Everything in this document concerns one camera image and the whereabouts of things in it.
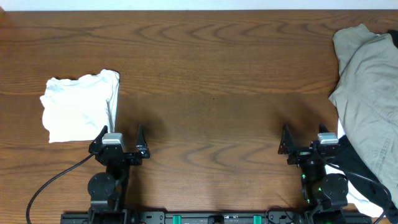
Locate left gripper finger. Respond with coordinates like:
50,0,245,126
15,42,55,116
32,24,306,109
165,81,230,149
136,124,150,159
88,125,108,154

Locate khaki green shorts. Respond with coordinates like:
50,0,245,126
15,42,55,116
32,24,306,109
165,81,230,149
329,24,397,203

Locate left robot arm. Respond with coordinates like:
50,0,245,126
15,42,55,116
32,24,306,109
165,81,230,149
88,125,150,223

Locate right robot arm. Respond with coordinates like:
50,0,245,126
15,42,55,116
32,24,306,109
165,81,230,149
278,124,348,223

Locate folded white t-shirt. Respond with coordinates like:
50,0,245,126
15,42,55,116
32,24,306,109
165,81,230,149
40,69,120,143

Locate black garment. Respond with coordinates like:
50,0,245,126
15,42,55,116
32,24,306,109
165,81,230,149
330,136,397,223

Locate white garment under pile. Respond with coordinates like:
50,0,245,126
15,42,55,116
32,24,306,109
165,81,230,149
325,119,383,218

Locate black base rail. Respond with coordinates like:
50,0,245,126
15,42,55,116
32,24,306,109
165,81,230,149
60,210,373,224

